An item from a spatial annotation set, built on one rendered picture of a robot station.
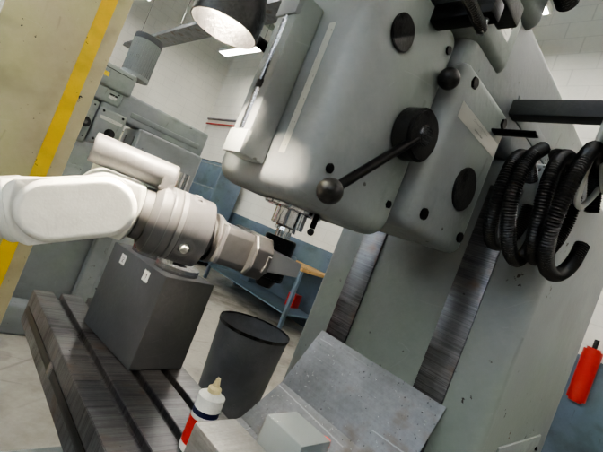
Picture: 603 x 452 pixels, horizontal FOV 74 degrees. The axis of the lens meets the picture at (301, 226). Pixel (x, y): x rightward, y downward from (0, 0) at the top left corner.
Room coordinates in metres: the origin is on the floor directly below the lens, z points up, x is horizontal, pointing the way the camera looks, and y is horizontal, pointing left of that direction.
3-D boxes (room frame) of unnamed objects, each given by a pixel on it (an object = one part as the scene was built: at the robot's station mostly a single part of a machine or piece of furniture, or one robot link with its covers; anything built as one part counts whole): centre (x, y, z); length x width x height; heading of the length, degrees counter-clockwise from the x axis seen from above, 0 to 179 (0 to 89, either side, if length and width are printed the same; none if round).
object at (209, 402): (0.59, 0.03, 0.98); 0.04 x 0.04 x 0.11
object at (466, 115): (0.70, -0.12, 1.47); 0.24 x 0.19 x 0.26; 43
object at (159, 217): (0.48, 0.21, 1.24); 0.11 x 0.11 x 0.11; 28
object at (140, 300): (0.85, 0.24, 1.03); 0.22 x 0.12 x 0.20; 51
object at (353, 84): (0.57, 0.02, 1.47); 0.21 x 0.19 x 0.32; 43
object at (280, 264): (0.54, 0.01, 1.23); 0.06 x 0.02 x 0.03; 118
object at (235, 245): (0.53, 0.10, 1.23); 0.13 x 0.12 x 0.10; 28
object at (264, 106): (0.49, 0.10, 1.44); 0.04 x 0.04 x 0.21; 43
